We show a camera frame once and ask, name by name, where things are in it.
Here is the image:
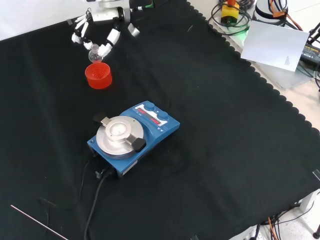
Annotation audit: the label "pale board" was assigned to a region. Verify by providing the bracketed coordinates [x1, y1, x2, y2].
[240, 20, 310, 73]

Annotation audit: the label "black bench cloth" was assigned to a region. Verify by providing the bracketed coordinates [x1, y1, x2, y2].
[0, 0, 320, 240]

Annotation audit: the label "white table leg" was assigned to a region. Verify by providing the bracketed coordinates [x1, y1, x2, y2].
[299, 191, 320, 213]

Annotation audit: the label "yellow stop button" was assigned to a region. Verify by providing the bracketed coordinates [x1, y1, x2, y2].
[221, 0, 240, 27]

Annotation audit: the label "black floor cables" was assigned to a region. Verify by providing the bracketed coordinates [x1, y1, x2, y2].
[259, 199, 316, 240]

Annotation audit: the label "orange plastic flask stand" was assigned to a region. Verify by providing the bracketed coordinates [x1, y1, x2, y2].
[84, 62, 113, 90]

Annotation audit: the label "thin glass rod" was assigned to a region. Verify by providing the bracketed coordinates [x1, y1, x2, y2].
[10, 204, 69, 240]

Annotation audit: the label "black heater power cable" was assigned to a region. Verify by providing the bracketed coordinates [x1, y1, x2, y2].
[83, 167, 113, 240]

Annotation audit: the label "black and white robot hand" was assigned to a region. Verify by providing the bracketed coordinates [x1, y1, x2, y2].
[71, 6, 131, 58]

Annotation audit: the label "black coiled cable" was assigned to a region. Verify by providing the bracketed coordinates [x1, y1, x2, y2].
[211, 0, 252, 36]

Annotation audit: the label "orange cable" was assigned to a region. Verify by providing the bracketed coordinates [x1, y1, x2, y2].
[269, 0, 303, 32]

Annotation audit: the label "clear round-bottom flask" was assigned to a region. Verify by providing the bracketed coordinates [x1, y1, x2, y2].
[87, 43, 104, 64]

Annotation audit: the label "black tripod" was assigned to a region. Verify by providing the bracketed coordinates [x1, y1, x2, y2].
[308, 22, 320, 45]

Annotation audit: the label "black power adapter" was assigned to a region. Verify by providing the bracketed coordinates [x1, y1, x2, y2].
[299, 42, 320, 66]

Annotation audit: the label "heater with blue base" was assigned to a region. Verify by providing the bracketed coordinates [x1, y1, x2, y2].
[86, 100, 181, 179]

